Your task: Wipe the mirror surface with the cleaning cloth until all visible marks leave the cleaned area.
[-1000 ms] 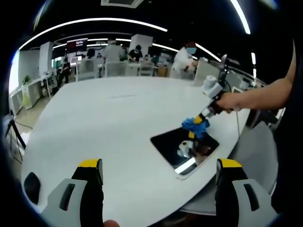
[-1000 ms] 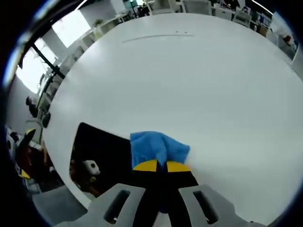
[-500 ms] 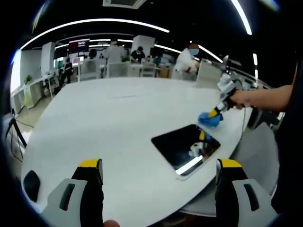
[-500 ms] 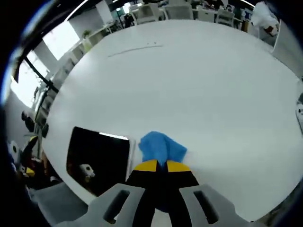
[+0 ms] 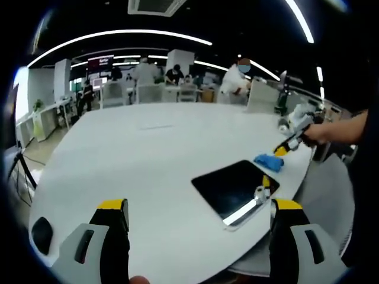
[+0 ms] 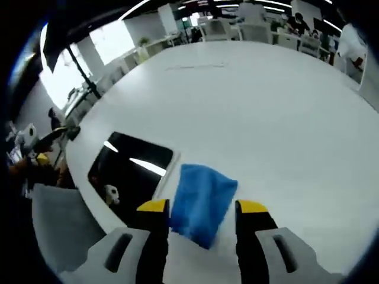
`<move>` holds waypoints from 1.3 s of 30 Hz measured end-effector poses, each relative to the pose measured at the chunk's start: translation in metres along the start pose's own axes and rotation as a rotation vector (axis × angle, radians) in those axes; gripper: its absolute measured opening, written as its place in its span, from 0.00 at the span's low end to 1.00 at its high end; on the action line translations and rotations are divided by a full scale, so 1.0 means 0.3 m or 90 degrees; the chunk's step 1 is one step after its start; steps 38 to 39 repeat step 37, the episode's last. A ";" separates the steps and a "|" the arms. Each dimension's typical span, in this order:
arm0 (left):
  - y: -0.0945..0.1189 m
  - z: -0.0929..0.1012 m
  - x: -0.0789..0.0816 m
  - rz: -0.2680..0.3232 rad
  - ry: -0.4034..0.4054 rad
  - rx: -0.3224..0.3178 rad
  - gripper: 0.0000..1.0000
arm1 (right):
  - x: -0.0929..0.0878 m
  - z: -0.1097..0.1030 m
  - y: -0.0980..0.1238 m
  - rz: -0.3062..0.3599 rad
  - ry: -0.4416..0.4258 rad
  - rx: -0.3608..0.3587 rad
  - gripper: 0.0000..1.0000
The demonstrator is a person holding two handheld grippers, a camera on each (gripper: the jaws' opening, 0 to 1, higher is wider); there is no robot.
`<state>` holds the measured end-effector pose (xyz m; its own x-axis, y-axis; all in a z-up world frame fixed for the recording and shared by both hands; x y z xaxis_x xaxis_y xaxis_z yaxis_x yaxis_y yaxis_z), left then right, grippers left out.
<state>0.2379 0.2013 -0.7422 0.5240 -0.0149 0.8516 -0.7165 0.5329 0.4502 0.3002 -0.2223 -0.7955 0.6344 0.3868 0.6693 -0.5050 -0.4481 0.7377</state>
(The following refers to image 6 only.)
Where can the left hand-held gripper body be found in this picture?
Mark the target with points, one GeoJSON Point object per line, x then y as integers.
{"type": "Point", "coordinates": [29, 133]}

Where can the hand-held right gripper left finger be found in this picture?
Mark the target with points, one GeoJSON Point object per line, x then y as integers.
{"type": "Point", "coordinates": [124, 251]}

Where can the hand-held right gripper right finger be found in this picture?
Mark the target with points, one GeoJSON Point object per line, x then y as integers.
{"type": "Point", "coordinates": [284, 251]}

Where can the blue cleaning cloth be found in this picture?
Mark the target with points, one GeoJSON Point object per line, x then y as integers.
{"type": "Point", "coordinates": [201, 201]}

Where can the small black object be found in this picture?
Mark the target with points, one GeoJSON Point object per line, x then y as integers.
{"type": "Point", "coordinates": [73, 132]}

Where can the grey chair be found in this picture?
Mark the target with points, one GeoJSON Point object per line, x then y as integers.
{"type": "Point", "coordinates": [62, 219]}

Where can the black light stand with flag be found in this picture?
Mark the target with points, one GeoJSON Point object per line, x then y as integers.
{"type": "Point", "coordinates": [59, 35]}

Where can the green potted plant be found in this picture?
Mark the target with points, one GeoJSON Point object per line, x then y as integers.
{"type": "Point", "coordinates": [143, 41]}

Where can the white square pillar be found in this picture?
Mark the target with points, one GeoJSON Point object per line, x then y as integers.
{"type": "Point", "coordinates": [168, 17]}

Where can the white mesh chair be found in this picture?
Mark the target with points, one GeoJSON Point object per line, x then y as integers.
{"type": "Point", "coordinates": [217, 29]}
{"type": "Point", "coordinates": [310, 45]}
{"type": "Point", "coordinates": [256, 33]}

